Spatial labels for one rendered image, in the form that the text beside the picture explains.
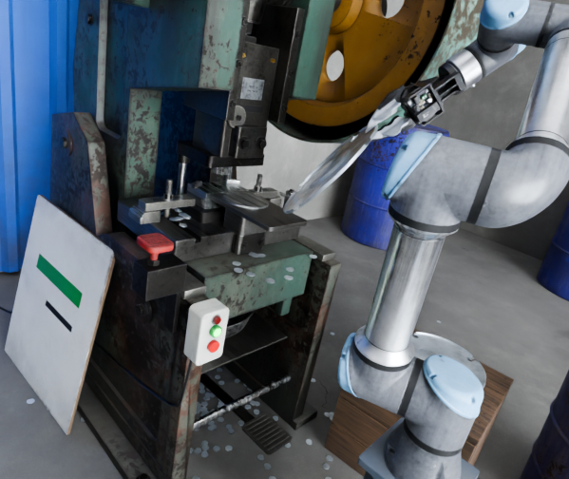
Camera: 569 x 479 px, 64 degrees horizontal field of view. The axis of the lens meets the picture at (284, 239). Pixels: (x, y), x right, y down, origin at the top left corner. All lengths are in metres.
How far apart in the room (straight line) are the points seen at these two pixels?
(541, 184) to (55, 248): 1.35
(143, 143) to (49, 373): 0.79
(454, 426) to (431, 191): 0.44
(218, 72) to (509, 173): 0.66
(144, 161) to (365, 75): 0.69
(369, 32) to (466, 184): 0.84
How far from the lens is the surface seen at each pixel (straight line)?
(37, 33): 2.23
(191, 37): 1.09
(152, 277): 0.98
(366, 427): 1.52
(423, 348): 1.55
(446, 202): 0.71
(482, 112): 4.43
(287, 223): 1.13
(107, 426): 1.59
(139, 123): 1.35
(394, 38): 1.41
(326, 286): 1.38
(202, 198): 1.27
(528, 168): 0.72
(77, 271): 1.49
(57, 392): 1.64
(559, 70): 0.90
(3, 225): 2.35
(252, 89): 1.22
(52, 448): 1.60
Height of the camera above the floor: 1.16
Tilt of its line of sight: 22 degrees down
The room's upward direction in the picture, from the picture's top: 11 degrees clockwise
